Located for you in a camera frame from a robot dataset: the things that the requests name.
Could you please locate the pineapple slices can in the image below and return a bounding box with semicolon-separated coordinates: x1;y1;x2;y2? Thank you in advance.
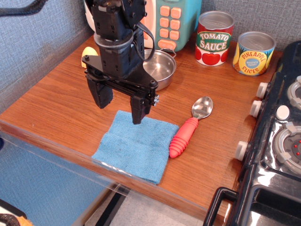
232;31;276;76

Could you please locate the black braided cable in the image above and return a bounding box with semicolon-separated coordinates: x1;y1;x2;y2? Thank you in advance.
0;0;49;17

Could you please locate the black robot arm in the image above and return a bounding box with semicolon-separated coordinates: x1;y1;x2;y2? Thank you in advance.
82;0;158;124

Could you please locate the clear acrylic barrier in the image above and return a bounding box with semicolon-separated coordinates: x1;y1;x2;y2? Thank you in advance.
0;120;207;221

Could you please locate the black toy stove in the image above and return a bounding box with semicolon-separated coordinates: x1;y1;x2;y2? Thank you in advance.
204;41;301;226

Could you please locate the toy microwave oven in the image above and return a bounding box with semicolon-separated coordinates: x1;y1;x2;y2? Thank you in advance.
84;0;202;51

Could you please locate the yellow toy corn piece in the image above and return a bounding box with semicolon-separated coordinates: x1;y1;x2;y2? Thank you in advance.
81;47;99;69

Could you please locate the orange black object at corner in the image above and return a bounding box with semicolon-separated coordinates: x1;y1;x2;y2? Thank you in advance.
0;200;33;226

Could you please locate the red handled metal spoon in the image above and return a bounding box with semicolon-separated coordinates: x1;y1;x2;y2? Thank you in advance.
169;97;214;158

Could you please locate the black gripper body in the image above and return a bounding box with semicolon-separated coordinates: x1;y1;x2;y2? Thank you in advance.
85;41;158;106

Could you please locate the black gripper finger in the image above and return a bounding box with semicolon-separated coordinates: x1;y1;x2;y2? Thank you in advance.
86;75;113;109
130;92;151;125

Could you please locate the small steel pot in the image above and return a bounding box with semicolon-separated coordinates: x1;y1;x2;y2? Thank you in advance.
143;48;176;91

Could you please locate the blue folded cloth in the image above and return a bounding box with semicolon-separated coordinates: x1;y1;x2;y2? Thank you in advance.
92;111;179;185

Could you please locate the tomato sauce can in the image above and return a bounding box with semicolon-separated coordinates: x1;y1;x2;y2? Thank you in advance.
195;11;235;66

